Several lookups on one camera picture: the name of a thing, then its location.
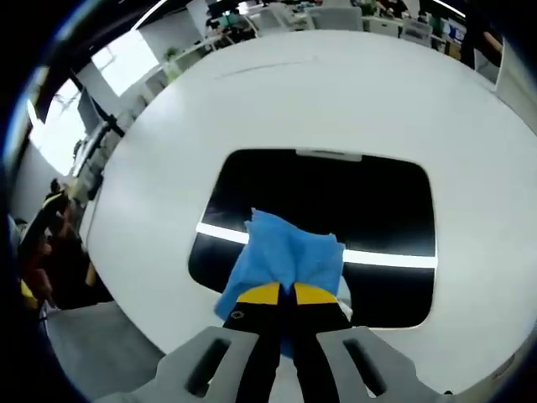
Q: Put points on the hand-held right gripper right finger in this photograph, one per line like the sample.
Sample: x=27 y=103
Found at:
x=314 y=323

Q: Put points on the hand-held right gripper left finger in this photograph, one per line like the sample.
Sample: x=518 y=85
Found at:
x=260 y=357

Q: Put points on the blue cleaning cloth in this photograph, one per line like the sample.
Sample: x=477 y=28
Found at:
x=285 y=252

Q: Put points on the dark object with yellow parts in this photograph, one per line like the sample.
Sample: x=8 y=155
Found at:
x=63 y=260

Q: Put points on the potted green plant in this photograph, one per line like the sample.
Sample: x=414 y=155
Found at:
x=173 y=63

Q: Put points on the white partition board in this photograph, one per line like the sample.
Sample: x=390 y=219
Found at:
x=518 y=75

